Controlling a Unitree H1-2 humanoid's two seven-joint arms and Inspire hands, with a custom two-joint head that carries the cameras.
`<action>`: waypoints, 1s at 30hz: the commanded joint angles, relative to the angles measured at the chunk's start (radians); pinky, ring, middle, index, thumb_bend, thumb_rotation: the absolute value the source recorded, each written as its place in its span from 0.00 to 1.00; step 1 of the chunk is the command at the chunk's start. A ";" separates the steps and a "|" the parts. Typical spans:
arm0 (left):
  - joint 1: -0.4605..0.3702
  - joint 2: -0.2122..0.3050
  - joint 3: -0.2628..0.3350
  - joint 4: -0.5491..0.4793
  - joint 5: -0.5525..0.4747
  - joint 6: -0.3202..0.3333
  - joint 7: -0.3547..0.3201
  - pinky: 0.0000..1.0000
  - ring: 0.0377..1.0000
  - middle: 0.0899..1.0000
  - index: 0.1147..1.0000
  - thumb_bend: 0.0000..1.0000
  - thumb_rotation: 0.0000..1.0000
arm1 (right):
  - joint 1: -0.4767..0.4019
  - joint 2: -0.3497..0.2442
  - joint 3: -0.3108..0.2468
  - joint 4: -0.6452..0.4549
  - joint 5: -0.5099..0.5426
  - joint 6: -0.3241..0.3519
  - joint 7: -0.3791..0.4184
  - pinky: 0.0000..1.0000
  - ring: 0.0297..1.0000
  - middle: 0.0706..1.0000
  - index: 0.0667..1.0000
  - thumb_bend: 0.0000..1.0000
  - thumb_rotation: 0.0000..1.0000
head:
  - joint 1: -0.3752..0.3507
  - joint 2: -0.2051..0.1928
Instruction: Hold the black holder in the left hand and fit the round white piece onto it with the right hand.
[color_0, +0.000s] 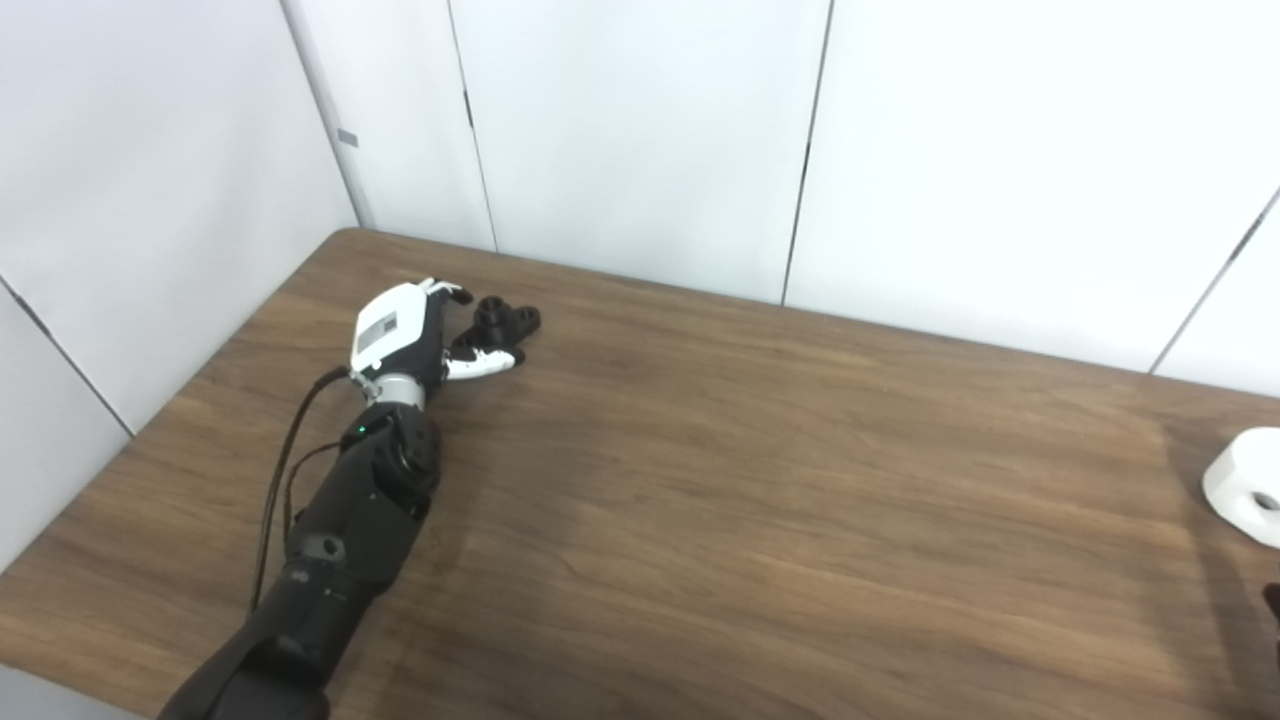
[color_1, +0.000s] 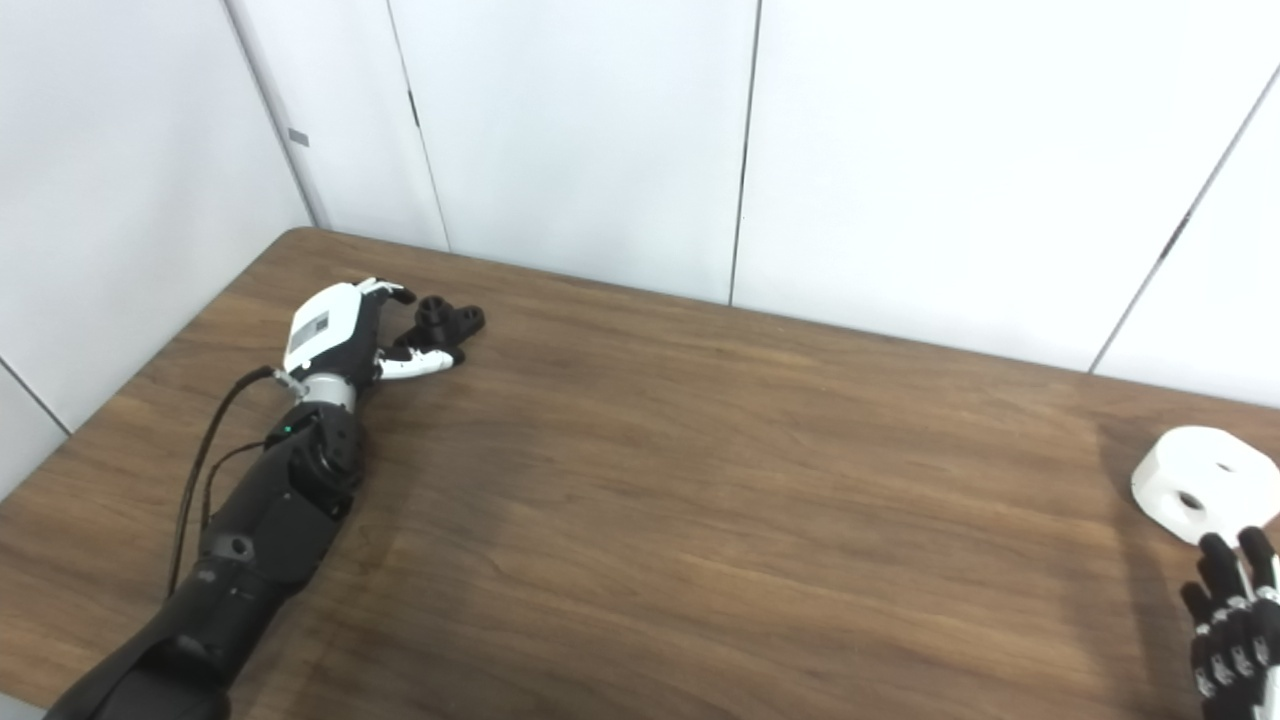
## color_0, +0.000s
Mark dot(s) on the black plastic holder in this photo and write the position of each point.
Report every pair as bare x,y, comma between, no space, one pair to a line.
495,318

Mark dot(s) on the round white piece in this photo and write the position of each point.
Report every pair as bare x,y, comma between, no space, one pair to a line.
1240,480

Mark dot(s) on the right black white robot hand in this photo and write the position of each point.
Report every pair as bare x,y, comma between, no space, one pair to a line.
1274,600

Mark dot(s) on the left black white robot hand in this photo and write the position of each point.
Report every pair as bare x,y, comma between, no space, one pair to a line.
385,325

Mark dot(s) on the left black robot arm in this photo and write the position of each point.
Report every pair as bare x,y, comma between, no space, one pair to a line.
340,540

